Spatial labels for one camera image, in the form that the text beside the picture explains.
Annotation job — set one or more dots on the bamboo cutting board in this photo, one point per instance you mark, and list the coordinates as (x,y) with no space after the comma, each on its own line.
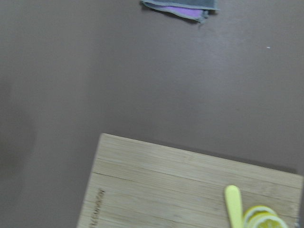
(135,184)

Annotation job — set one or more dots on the grey folded cloth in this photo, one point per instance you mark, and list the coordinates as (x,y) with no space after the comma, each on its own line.
(196,10)

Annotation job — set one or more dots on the yellow plastic knife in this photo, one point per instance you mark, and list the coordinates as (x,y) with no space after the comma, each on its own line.
(234,206)

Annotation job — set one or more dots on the upper lemon slices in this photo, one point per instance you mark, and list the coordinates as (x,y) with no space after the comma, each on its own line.
(262,217)

